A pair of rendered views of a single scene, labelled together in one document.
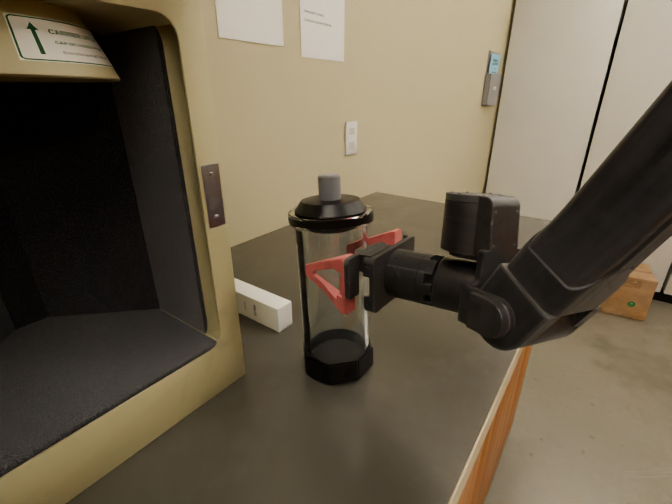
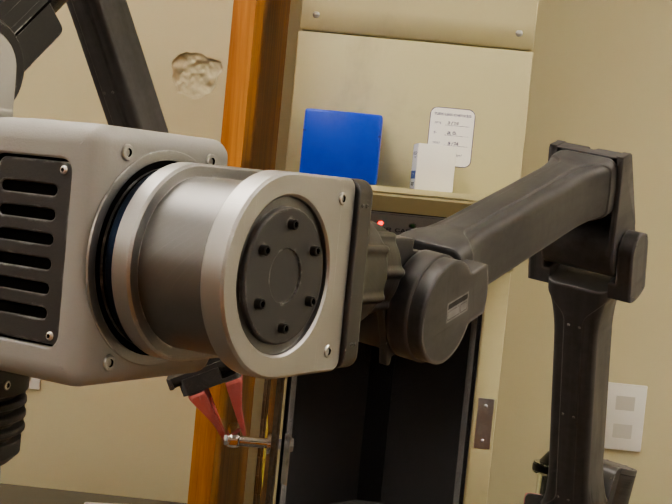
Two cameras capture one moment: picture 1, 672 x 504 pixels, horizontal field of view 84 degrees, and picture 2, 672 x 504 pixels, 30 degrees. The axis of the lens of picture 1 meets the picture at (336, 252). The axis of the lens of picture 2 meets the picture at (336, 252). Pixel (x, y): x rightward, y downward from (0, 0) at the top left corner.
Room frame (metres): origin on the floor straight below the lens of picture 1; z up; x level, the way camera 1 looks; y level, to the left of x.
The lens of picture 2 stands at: (-0.74, -1.15, 1.50)
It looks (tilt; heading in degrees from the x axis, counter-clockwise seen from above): 3 degrees down; 56
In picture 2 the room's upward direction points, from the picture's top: 6 degrees clockwise
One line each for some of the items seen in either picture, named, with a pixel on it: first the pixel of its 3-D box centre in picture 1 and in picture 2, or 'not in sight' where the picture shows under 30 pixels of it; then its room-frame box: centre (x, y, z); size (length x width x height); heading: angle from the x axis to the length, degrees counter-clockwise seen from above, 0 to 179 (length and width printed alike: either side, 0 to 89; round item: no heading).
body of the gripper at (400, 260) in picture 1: (410, 275); not in sight; (0.38, -0.09, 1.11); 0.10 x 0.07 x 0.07; 144
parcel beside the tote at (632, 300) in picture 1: (609, 284); not in sight; (2.19, -1.82, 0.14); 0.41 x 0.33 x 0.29; 60
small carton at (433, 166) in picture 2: not in sight; (432, 168); (0.28, 0.15, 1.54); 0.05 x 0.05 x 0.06; 59
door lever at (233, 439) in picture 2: not in sight; (247, 436); (0.02, 0.12, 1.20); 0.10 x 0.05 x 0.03; 60
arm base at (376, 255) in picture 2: not in sight; (328, 267); (-0.28, -0.46, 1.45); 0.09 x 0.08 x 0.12; 114
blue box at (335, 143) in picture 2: not in sight; (342, 147); (0.19, 0.22, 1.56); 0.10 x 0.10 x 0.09; 54
